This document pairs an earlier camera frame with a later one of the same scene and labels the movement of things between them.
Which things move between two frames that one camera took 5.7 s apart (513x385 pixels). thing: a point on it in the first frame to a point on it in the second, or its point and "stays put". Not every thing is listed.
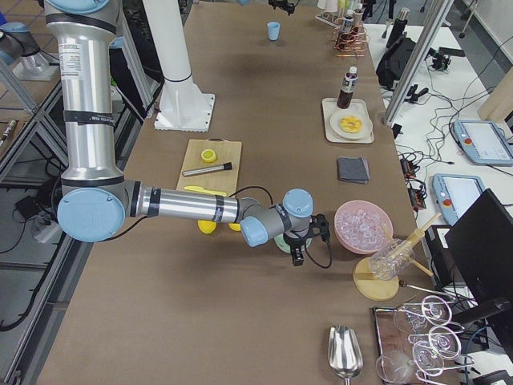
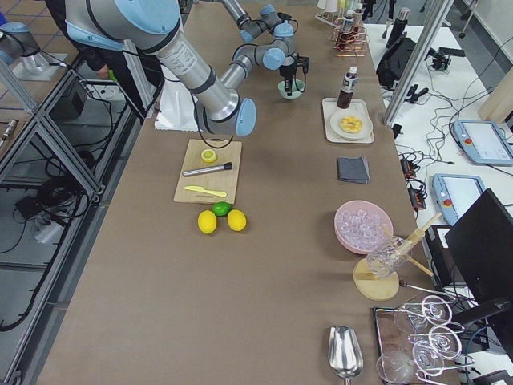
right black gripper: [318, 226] to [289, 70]
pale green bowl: [284, 245] to [297, 87]
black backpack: [391, 68] stays put
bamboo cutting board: [212, 164] stays put
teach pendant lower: [453, 192] stays put
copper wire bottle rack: [350, 42] stays put
